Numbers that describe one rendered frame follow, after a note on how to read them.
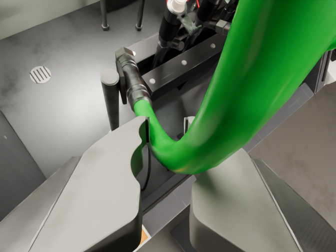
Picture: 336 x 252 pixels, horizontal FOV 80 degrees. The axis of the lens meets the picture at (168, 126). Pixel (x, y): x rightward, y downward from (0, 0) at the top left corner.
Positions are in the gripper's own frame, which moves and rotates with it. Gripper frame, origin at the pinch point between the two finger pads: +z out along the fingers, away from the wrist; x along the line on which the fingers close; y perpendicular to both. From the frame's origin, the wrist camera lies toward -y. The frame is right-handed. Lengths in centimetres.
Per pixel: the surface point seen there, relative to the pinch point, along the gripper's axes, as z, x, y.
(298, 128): 130, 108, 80
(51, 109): 31.7, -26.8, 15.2
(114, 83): 6.4, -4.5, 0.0
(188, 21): 19.7, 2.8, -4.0
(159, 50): 26.5, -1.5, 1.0
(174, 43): 22.5, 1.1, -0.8
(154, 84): 26.0, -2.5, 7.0
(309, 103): 148, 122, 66
